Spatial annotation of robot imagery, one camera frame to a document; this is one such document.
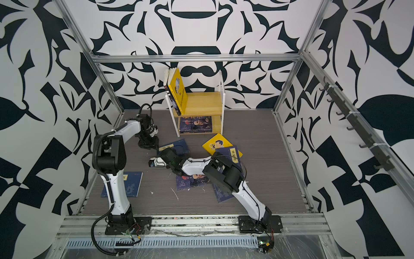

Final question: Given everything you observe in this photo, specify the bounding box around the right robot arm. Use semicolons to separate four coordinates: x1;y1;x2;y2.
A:
149;148;272;228

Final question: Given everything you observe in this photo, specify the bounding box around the wooden white-framed bookshelf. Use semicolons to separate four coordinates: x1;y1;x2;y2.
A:
165;71;226;137

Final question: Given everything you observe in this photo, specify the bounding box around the small green-lit electronics box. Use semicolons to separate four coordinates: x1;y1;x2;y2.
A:
257;236;274;254

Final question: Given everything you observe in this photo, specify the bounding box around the black cable left base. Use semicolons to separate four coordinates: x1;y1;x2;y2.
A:
89;203;143;257

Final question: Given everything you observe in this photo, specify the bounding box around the large yellow book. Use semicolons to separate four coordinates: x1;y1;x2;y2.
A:
167;68;188;115

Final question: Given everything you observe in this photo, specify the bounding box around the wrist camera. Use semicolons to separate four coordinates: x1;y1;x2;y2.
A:
147;125;158;137
148;157;167;167

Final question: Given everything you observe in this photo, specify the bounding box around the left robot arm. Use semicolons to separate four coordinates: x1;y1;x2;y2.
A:
92;104;159;227

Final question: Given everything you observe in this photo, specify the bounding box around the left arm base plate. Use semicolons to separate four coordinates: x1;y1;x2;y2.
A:
105;215;153;235

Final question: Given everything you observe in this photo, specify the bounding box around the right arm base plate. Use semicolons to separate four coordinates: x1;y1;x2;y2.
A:
238;215;283;234

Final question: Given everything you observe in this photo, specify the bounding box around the purple portrait book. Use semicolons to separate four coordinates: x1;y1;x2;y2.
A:
179;116;212;134
176;174;211;191

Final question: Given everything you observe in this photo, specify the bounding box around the blue book yellow label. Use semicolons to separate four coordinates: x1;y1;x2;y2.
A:
157;139;190;156
216;146;243;169
212;184;234;204

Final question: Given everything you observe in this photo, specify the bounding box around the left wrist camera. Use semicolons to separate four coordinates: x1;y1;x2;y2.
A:
147;125;158;137

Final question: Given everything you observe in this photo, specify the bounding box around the aluminium front rail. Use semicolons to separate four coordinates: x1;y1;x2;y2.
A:
55;213;334;250

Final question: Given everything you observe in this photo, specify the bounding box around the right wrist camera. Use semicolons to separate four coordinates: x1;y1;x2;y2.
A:
148;157;167;167

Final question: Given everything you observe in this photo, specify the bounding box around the blue book far left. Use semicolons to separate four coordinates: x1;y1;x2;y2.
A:
108;172;143;197

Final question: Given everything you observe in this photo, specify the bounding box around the wall hook rail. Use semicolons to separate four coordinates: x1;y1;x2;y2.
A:
320;78;395;172

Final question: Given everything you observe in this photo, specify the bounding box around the small yellow cartoon book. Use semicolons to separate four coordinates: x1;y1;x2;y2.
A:
202;133;233;155

